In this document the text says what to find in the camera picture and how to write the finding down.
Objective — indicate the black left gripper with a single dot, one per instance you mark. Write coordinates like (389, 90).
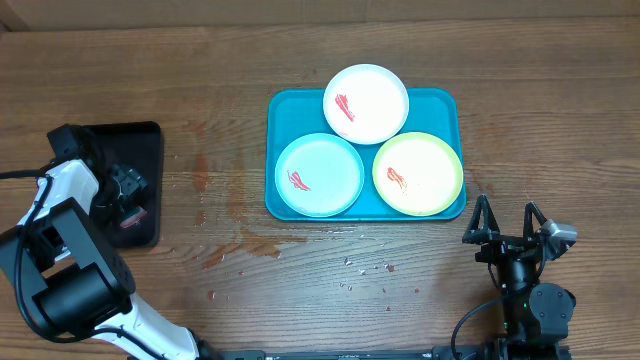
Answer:
(132, 182)

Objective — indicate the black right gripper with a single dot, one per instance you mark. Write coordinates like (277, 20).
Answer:
(501, 244)

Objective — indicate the light blue plate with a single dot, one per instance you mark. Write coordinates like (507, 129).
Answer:
(319, 175)

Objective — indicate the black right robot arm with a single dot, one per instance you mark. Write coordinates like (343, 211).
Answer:
(536, 314)

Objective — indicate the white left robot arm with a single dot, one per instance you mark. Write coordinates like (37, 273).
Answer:
(70, 284)

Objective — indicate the black rectangular tray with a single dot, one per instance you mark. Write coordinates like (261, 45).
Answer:
(138, 145)

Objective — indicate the teal plastic tray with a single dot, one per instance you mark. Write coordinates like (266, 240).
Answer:
(297, 112)

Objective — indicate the yellow green plate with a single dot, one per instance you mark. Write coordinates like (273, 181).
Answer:
(417, 174)

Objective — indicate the white plate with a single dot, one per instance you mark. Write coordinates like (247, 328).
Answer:
(366, 104)

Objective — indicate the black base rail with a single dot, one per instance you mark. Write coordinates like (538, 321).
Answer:
(350, 355)

